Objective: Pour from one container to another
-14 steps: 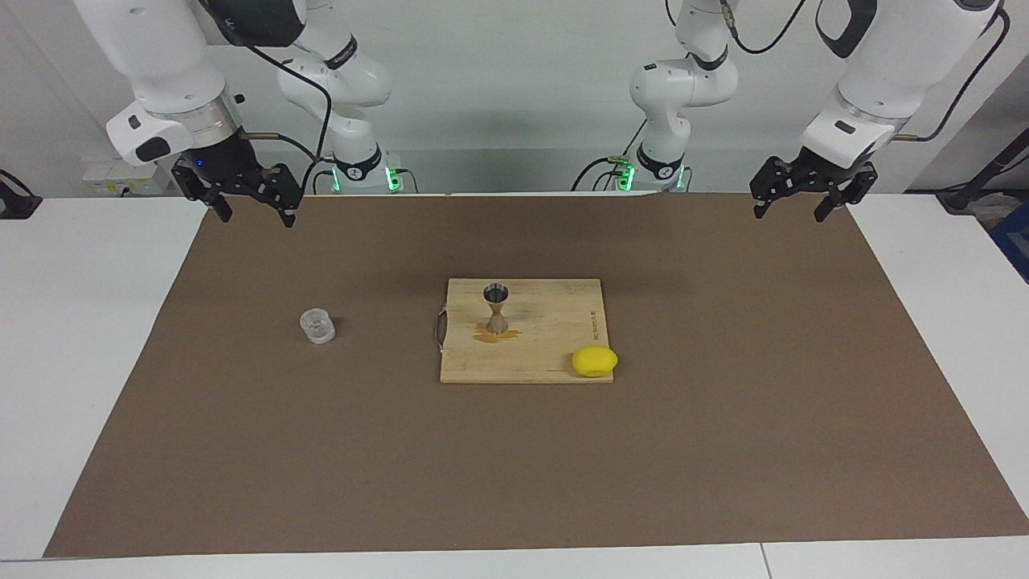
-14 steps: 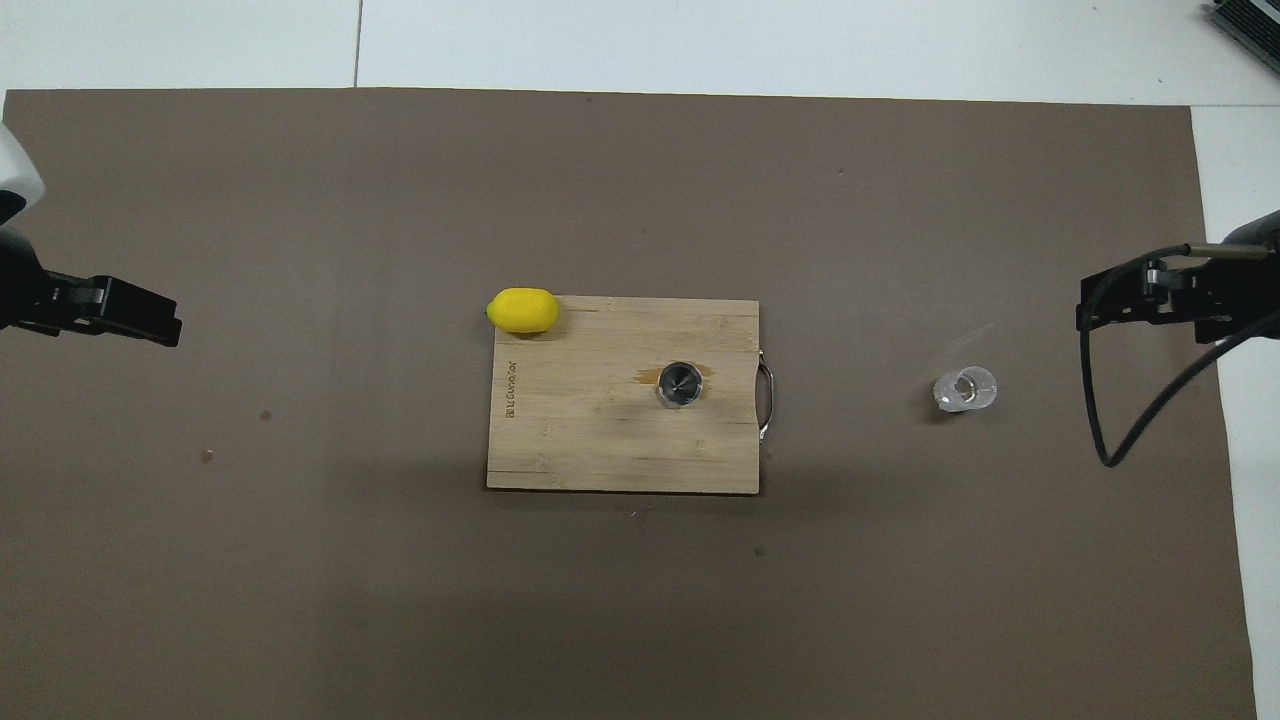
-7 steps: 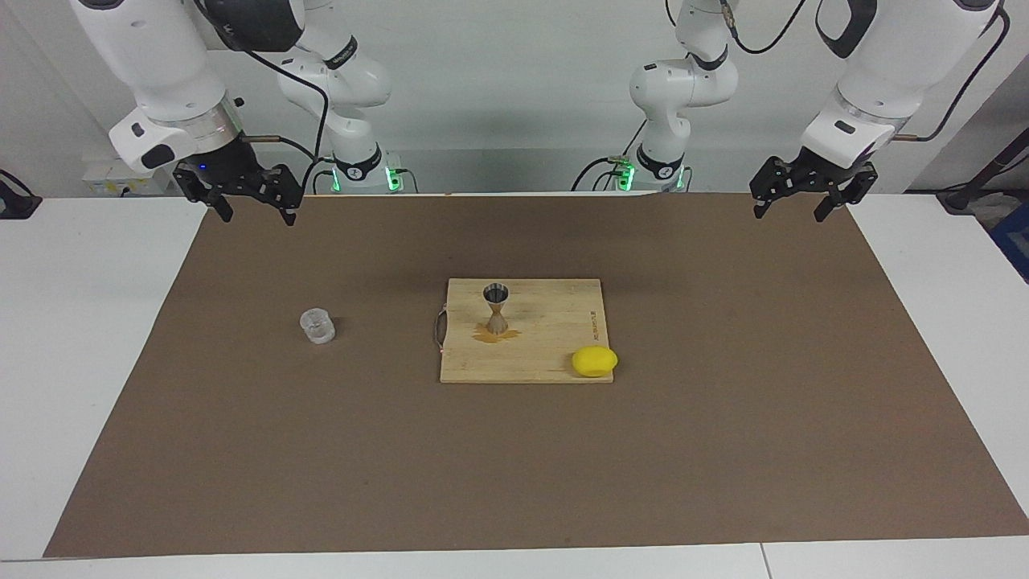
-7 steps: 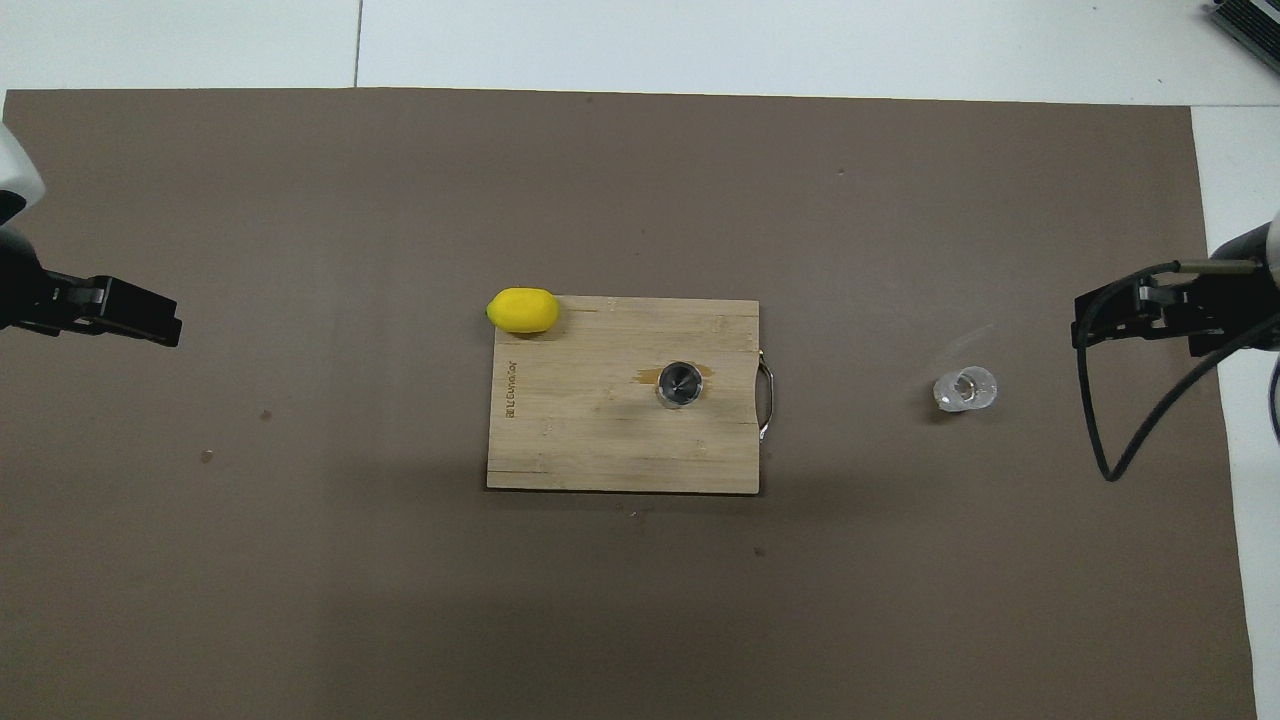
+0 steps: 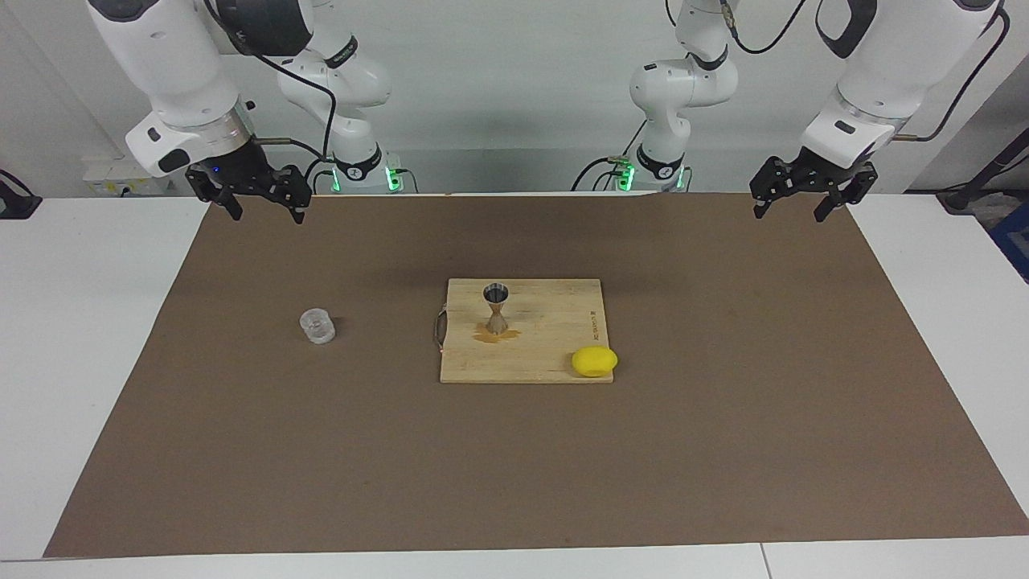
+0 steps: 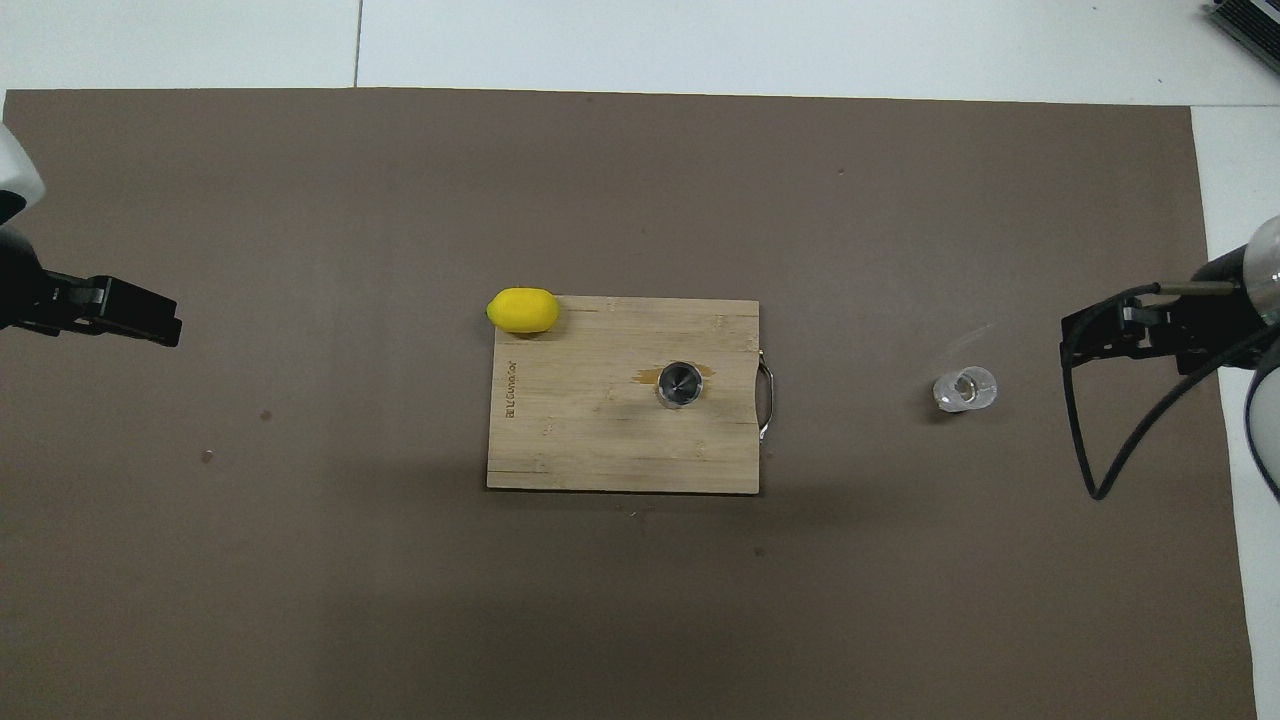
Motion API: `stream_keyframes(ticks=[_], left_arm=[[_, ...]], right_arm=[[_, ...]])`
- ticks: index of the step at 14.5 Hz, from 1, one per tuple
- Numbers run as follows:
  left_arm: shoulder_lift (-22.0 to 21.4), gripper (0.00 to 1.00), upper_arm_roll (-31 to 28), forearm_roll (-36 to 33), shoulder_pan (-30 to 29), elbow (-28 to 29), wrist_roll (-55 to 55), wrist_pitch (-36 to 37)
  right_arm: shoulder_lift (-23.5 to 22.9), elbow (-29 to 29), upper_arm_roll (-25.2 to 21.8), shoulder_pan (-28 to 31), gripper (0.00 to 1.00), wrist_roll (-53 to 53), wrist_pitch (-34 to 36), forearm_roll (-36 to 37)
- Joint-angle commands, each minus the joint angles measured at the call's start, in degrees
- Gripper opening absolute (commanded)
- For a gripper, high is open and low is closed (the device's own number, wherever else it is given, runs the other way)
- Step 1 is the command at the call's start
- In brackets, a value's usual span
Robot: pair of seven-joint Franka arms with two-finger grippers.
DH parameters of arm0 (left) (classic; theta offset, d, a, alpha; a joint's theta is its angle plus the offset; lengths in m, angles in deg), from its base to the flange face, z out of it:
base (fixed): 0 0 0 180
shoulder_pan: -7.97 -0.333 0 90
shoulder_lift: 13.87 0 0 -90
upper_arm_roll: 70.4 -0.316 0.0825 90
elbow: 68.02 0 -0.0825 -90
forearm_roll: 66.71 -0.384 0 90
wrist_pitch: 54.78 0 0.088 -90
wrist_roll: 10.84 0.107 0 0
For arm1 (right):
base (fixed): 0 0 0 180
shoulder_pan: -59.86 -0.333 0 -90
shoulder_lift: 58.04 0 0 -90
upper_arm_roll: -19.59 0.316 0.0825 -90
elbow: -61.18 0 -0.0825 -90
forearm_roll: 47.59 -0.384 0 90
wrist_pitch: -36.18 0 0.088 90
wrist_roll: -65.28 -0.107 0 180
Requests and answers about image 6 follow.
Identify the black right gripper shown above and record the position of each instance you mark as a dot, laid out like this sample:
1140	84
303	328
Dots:
1215	320

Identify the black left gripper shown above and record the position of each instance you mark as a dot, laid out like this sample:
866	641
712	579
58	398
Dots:
40	300

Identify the small clear glass cup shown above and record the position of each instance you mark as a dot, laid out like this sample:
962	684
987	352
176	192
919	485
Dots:
965	390

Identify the steel double jigger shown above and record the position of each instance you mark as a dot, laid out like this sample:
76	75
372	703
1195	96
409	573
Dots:
679	385

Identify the brown paper table mat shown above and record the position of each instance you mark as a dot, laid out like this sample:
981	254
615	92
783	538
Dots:
300	600

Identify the dark grey ribbed device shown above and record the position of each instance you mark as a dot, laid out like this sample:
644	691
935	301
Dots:
1255	25

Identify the yellow lemon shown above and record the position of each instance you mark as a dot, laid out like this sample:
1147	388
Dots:
522	310

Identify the wooden cutting board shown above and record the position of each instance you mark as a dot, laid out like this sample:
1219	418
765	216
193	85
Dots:
570	420

